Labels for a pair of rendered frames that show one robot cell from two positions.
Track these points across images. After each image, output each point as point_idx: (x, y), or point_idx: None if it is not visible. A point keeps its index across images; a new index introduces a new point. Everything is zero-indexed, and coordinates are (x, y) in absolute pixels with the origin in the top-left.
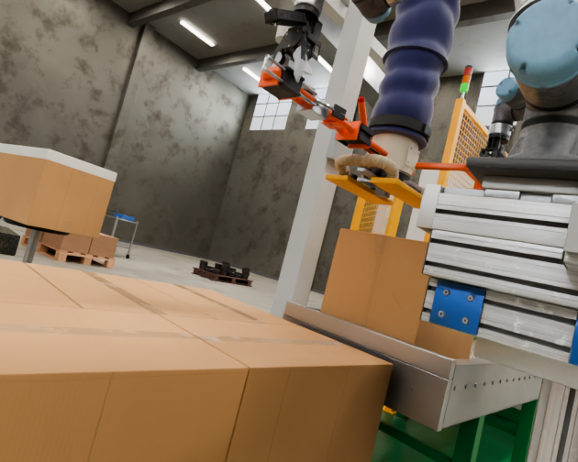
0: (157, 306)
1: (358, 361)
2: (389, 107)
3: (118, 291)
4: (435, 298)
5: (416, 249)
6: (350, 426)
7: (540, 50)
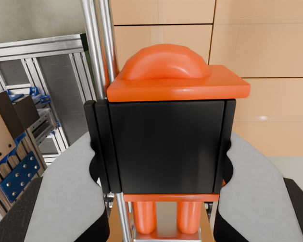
0: (237, 37)
1: None
2: None
3: (286, 20)
4: (13, 98)
5: (121, 241)
6: None
7: None
